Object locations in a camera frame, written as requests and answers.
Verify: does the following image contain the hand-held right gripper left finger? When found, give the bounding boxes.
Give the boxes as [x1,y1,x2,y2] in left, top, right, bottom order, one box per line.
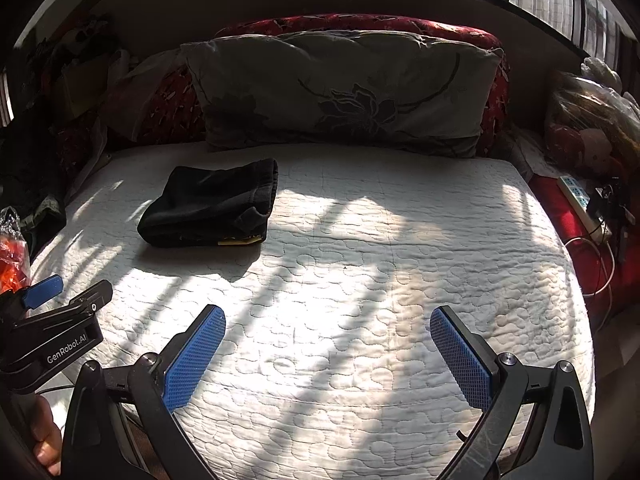
[60,304,227,480]

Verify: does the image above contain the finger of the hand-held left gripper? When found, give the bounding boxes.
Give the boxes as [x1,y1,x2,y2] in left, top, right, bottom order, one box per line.
[65,280,113,317]
[21,275,65,311]

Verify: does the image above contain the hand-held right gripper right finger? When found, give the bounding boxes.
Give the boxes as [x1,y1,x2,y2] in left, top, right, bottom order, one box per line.
[429,306,596,480]

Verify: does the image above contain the black pants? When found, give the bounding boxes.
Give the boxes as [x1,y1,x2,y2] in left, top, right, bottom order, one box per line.
[137,158,279,249]

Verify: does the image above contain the person's left hand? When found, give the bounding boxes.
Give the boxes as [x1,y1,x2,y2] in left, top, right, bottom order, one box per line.
[30,394,63,477]

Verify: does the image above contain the clear plastic bag orange contents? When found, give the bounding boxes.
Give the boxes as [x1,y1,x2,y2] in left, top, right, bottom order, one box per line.
[0,207,33,295]

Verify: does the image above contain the dark green garment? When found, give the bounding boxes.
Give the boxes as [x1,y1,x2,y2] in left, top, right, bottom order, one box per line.
[0,120,68,261]

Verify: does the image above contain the white quilted bed cover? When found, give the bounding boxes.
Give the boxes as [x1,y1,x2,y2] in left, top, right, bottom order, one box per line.
[25,140,596,473]

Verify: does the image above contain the red bed sheet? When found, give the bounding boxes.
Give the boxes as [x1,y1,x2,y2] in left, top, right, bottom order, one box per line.
[527,172,640,321]

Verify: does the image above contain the white power strip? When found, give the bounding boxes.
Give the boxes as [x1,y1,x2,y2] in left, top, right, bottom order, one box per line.
[557,175,613,241]

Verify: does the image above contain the black plug adapter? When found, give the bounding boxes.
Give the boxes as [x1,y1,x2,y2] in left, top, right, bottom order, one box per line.
[587,177,632,263]

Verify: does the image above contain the pile of bags and clothes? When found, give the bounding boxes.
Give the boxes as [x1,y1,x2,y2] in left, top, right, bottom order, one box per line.
[42,15,186,153]

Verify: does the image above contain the clear plastic bag stuffed toys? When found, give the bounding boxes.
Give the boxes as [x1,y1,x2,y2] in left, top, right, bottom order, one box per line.
[542,57,640,181]

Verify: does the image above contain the grey floral pillow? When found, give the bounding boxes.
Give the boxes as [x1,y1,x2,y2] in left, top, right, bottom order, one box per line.
[180,30,505,160]

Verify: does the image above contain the white cable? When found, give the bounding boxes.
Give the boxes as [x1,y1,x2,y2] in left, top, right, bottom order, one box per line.
[565,232,617,313]

